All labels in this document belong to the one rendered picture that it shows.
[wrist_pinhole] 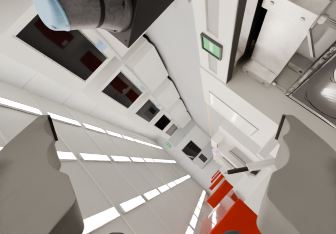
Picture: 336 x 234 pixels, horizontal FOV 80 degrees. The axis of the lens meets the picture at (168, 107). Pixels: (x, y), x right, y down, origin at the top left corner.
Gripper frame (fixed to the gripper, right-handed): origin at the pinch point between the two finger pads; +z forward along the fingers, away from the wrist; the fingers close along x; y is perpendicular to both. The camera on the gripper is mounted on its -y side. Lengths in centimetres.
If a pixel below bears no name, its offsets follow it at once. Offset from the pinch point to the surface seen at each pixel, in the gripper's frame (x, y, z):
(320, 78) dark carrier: 28.5, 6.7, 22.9
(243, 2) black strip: 11.3, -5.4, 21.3
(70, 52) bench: -159, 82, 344
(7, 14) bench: -205, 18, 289
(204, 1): 6.6, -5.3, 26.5
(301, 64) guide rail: 31.9, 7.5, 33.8
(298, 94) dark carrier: 30.7, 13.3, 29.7
